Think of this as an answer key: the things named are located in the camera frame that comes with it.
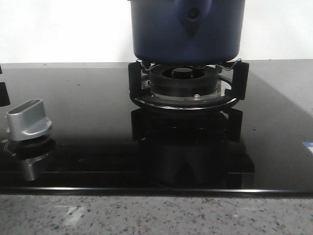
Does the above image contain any blue white stove label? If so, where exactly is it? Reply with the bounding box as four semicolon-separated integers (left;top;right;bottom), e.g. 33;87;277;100
302;142;313;154

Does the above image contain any black left pot support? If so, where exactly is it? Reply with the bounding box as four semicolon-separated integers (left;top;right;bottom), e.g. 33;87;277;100
0;82;10;107

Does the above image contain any dark blue cooking pot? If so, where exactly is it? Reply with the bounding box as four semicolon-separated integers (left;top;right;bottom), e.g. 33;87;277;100
130;0;246;66

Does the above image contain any silver stove control knob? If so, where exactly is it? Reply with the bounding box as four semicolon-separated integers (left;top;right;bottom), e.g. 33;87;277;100
6;99;52;141

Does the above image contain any black glass stove top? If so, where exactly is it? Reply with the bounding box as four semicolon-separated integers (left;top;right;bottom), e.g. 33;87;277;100
0;64;313;198

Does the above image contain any black pot support grate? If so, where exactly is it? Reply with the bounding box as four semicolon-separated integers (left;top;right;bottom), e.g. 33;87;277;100
128;59;249;111

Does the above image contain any black round gas burner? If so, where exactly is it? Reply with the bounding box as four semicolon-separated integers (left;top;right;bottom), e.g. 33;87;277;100
142;65;220;100

